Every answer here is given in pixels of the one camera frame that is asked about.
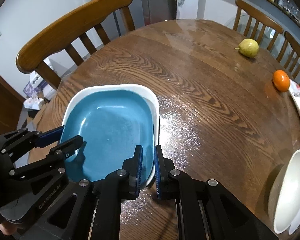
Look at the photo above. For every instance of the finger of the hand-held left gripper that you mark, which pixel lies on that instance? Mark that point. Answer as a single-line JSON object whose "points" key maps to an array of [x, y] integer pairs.
{"points": [[67, 147], [50, 136]]}

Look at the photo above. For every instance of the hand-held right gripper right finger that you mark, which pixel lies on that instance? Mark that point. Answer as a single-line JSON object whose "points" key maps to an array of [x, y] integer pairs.
{"points": [[158, 172]]}

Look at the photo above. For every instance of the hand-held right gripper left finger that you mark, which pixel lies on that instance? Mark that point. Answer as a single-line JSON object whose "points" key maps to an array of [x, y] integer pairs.
{"points": [[139, 172]]}

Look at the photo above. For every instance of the plain blue square plate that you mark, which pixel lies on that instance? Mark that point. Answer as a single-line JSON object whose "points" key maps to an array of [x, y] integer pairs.
{"points": [[110, 130]]}

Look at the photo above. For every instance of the large grey bowl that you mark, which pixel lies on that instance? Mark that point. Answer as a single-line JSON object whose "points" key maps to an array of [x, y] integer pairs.
{"points": [[290, 192]]}

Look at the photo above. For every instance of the person's left hand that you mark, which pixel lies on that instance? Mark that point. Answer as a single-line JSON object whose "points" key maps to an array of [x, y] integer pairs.
{"points": [[7, 229]]}

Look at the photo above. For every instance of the white tissue pack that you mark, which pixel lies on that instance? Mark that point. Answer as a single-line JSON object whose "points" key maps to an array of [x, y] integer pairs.
{"points": [[33, 103]]}

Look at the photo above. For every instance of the white and purple boxes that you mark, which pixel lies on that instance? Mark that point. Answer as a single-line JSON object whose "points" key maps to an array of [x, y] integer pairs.
{"points": [[37, 85]]}

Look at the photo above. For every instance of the brown wooden cabinet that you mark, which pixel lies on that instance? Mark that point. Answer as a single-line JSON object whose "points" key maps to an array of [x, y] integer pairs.
{"points": [[5, 100]]}

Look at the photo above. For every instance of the wooden dining chair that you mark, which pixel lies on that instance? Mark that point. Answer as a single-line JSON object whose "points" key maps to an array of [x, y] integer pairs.
{"points": [[65, 27], [297, 47], [257, 15]]}

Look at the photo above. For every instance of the orange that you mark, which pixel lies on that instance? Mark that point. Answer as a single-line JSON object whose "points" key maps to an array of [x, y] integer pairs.
{"points": [[281, 80]]}

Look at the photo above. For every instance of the green pear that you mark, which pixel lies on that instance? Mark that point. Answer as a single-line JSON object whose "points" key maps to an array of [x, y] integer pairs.
{"points": [[248, 48]]}

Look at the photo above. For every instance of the grey refrigerator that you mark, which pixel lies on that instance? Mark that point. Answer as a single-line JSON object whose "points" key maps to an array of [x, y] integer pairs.
{"points": [[145, 0]]}

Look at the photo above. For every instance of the wooden wall shelf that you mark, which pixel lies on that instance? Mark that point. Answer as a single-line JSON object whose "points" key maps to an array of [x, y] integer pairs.
{"points": [[285, 5]]}

